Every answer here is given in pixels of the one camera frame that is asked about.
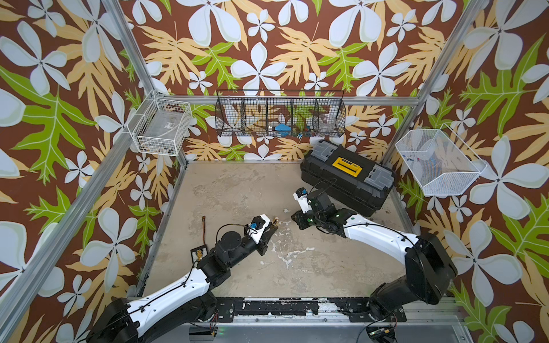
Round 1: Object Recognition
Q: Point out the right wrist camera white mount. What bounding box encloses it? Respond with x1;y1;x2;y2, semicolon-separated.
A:
293;187;312;214

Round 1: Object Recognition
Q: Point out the white mesh basket right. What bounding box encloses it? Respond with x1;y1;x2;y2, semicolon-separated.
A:
396;124;488;197

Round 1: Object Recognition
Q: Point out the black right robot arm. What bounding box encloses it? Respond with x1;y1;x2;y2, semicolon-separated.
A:
292;188;458;321

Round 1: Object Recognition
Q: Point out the blue item in basket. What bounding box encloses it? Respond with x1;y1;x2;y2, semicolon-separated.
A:
275;124;291;136

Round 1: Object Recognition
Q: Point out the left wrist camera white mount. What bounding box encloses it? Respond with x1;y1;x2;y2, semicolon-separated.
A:
245;214;271;244

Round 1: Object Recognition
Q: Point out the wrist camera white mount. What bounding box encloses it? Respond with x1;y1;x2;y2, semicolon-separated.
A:
245;214;271;244
293;187;312;214

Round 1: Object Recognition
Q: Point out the small black card package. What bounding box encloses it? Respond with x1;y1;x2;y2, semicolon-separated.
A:
190;244;208;264

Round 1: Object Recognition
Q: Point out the black wire basket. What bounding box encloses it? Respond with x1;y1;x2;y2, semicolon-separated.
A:
214;89;346;138

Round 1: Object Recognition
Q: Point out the white wire basket left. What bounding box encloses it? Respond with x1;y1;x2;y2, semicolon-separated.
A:
130;97;193;157

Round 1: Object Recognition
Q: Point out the black plastic toolbox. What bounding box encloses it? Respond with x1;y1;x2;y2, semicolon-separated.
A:
300;140;395;217

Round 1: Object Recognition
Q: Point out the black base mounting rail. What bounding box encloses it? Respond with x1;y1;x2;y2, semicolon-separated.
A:
176;296;407;324

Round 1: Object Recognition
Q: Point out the red brown small tool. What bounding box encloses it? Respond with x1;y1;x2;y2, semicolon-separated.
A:
202;216;206;240

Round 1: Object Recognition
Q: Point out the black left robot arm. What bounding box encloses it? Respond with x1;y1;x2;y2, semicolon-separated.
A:
85;214;278;342

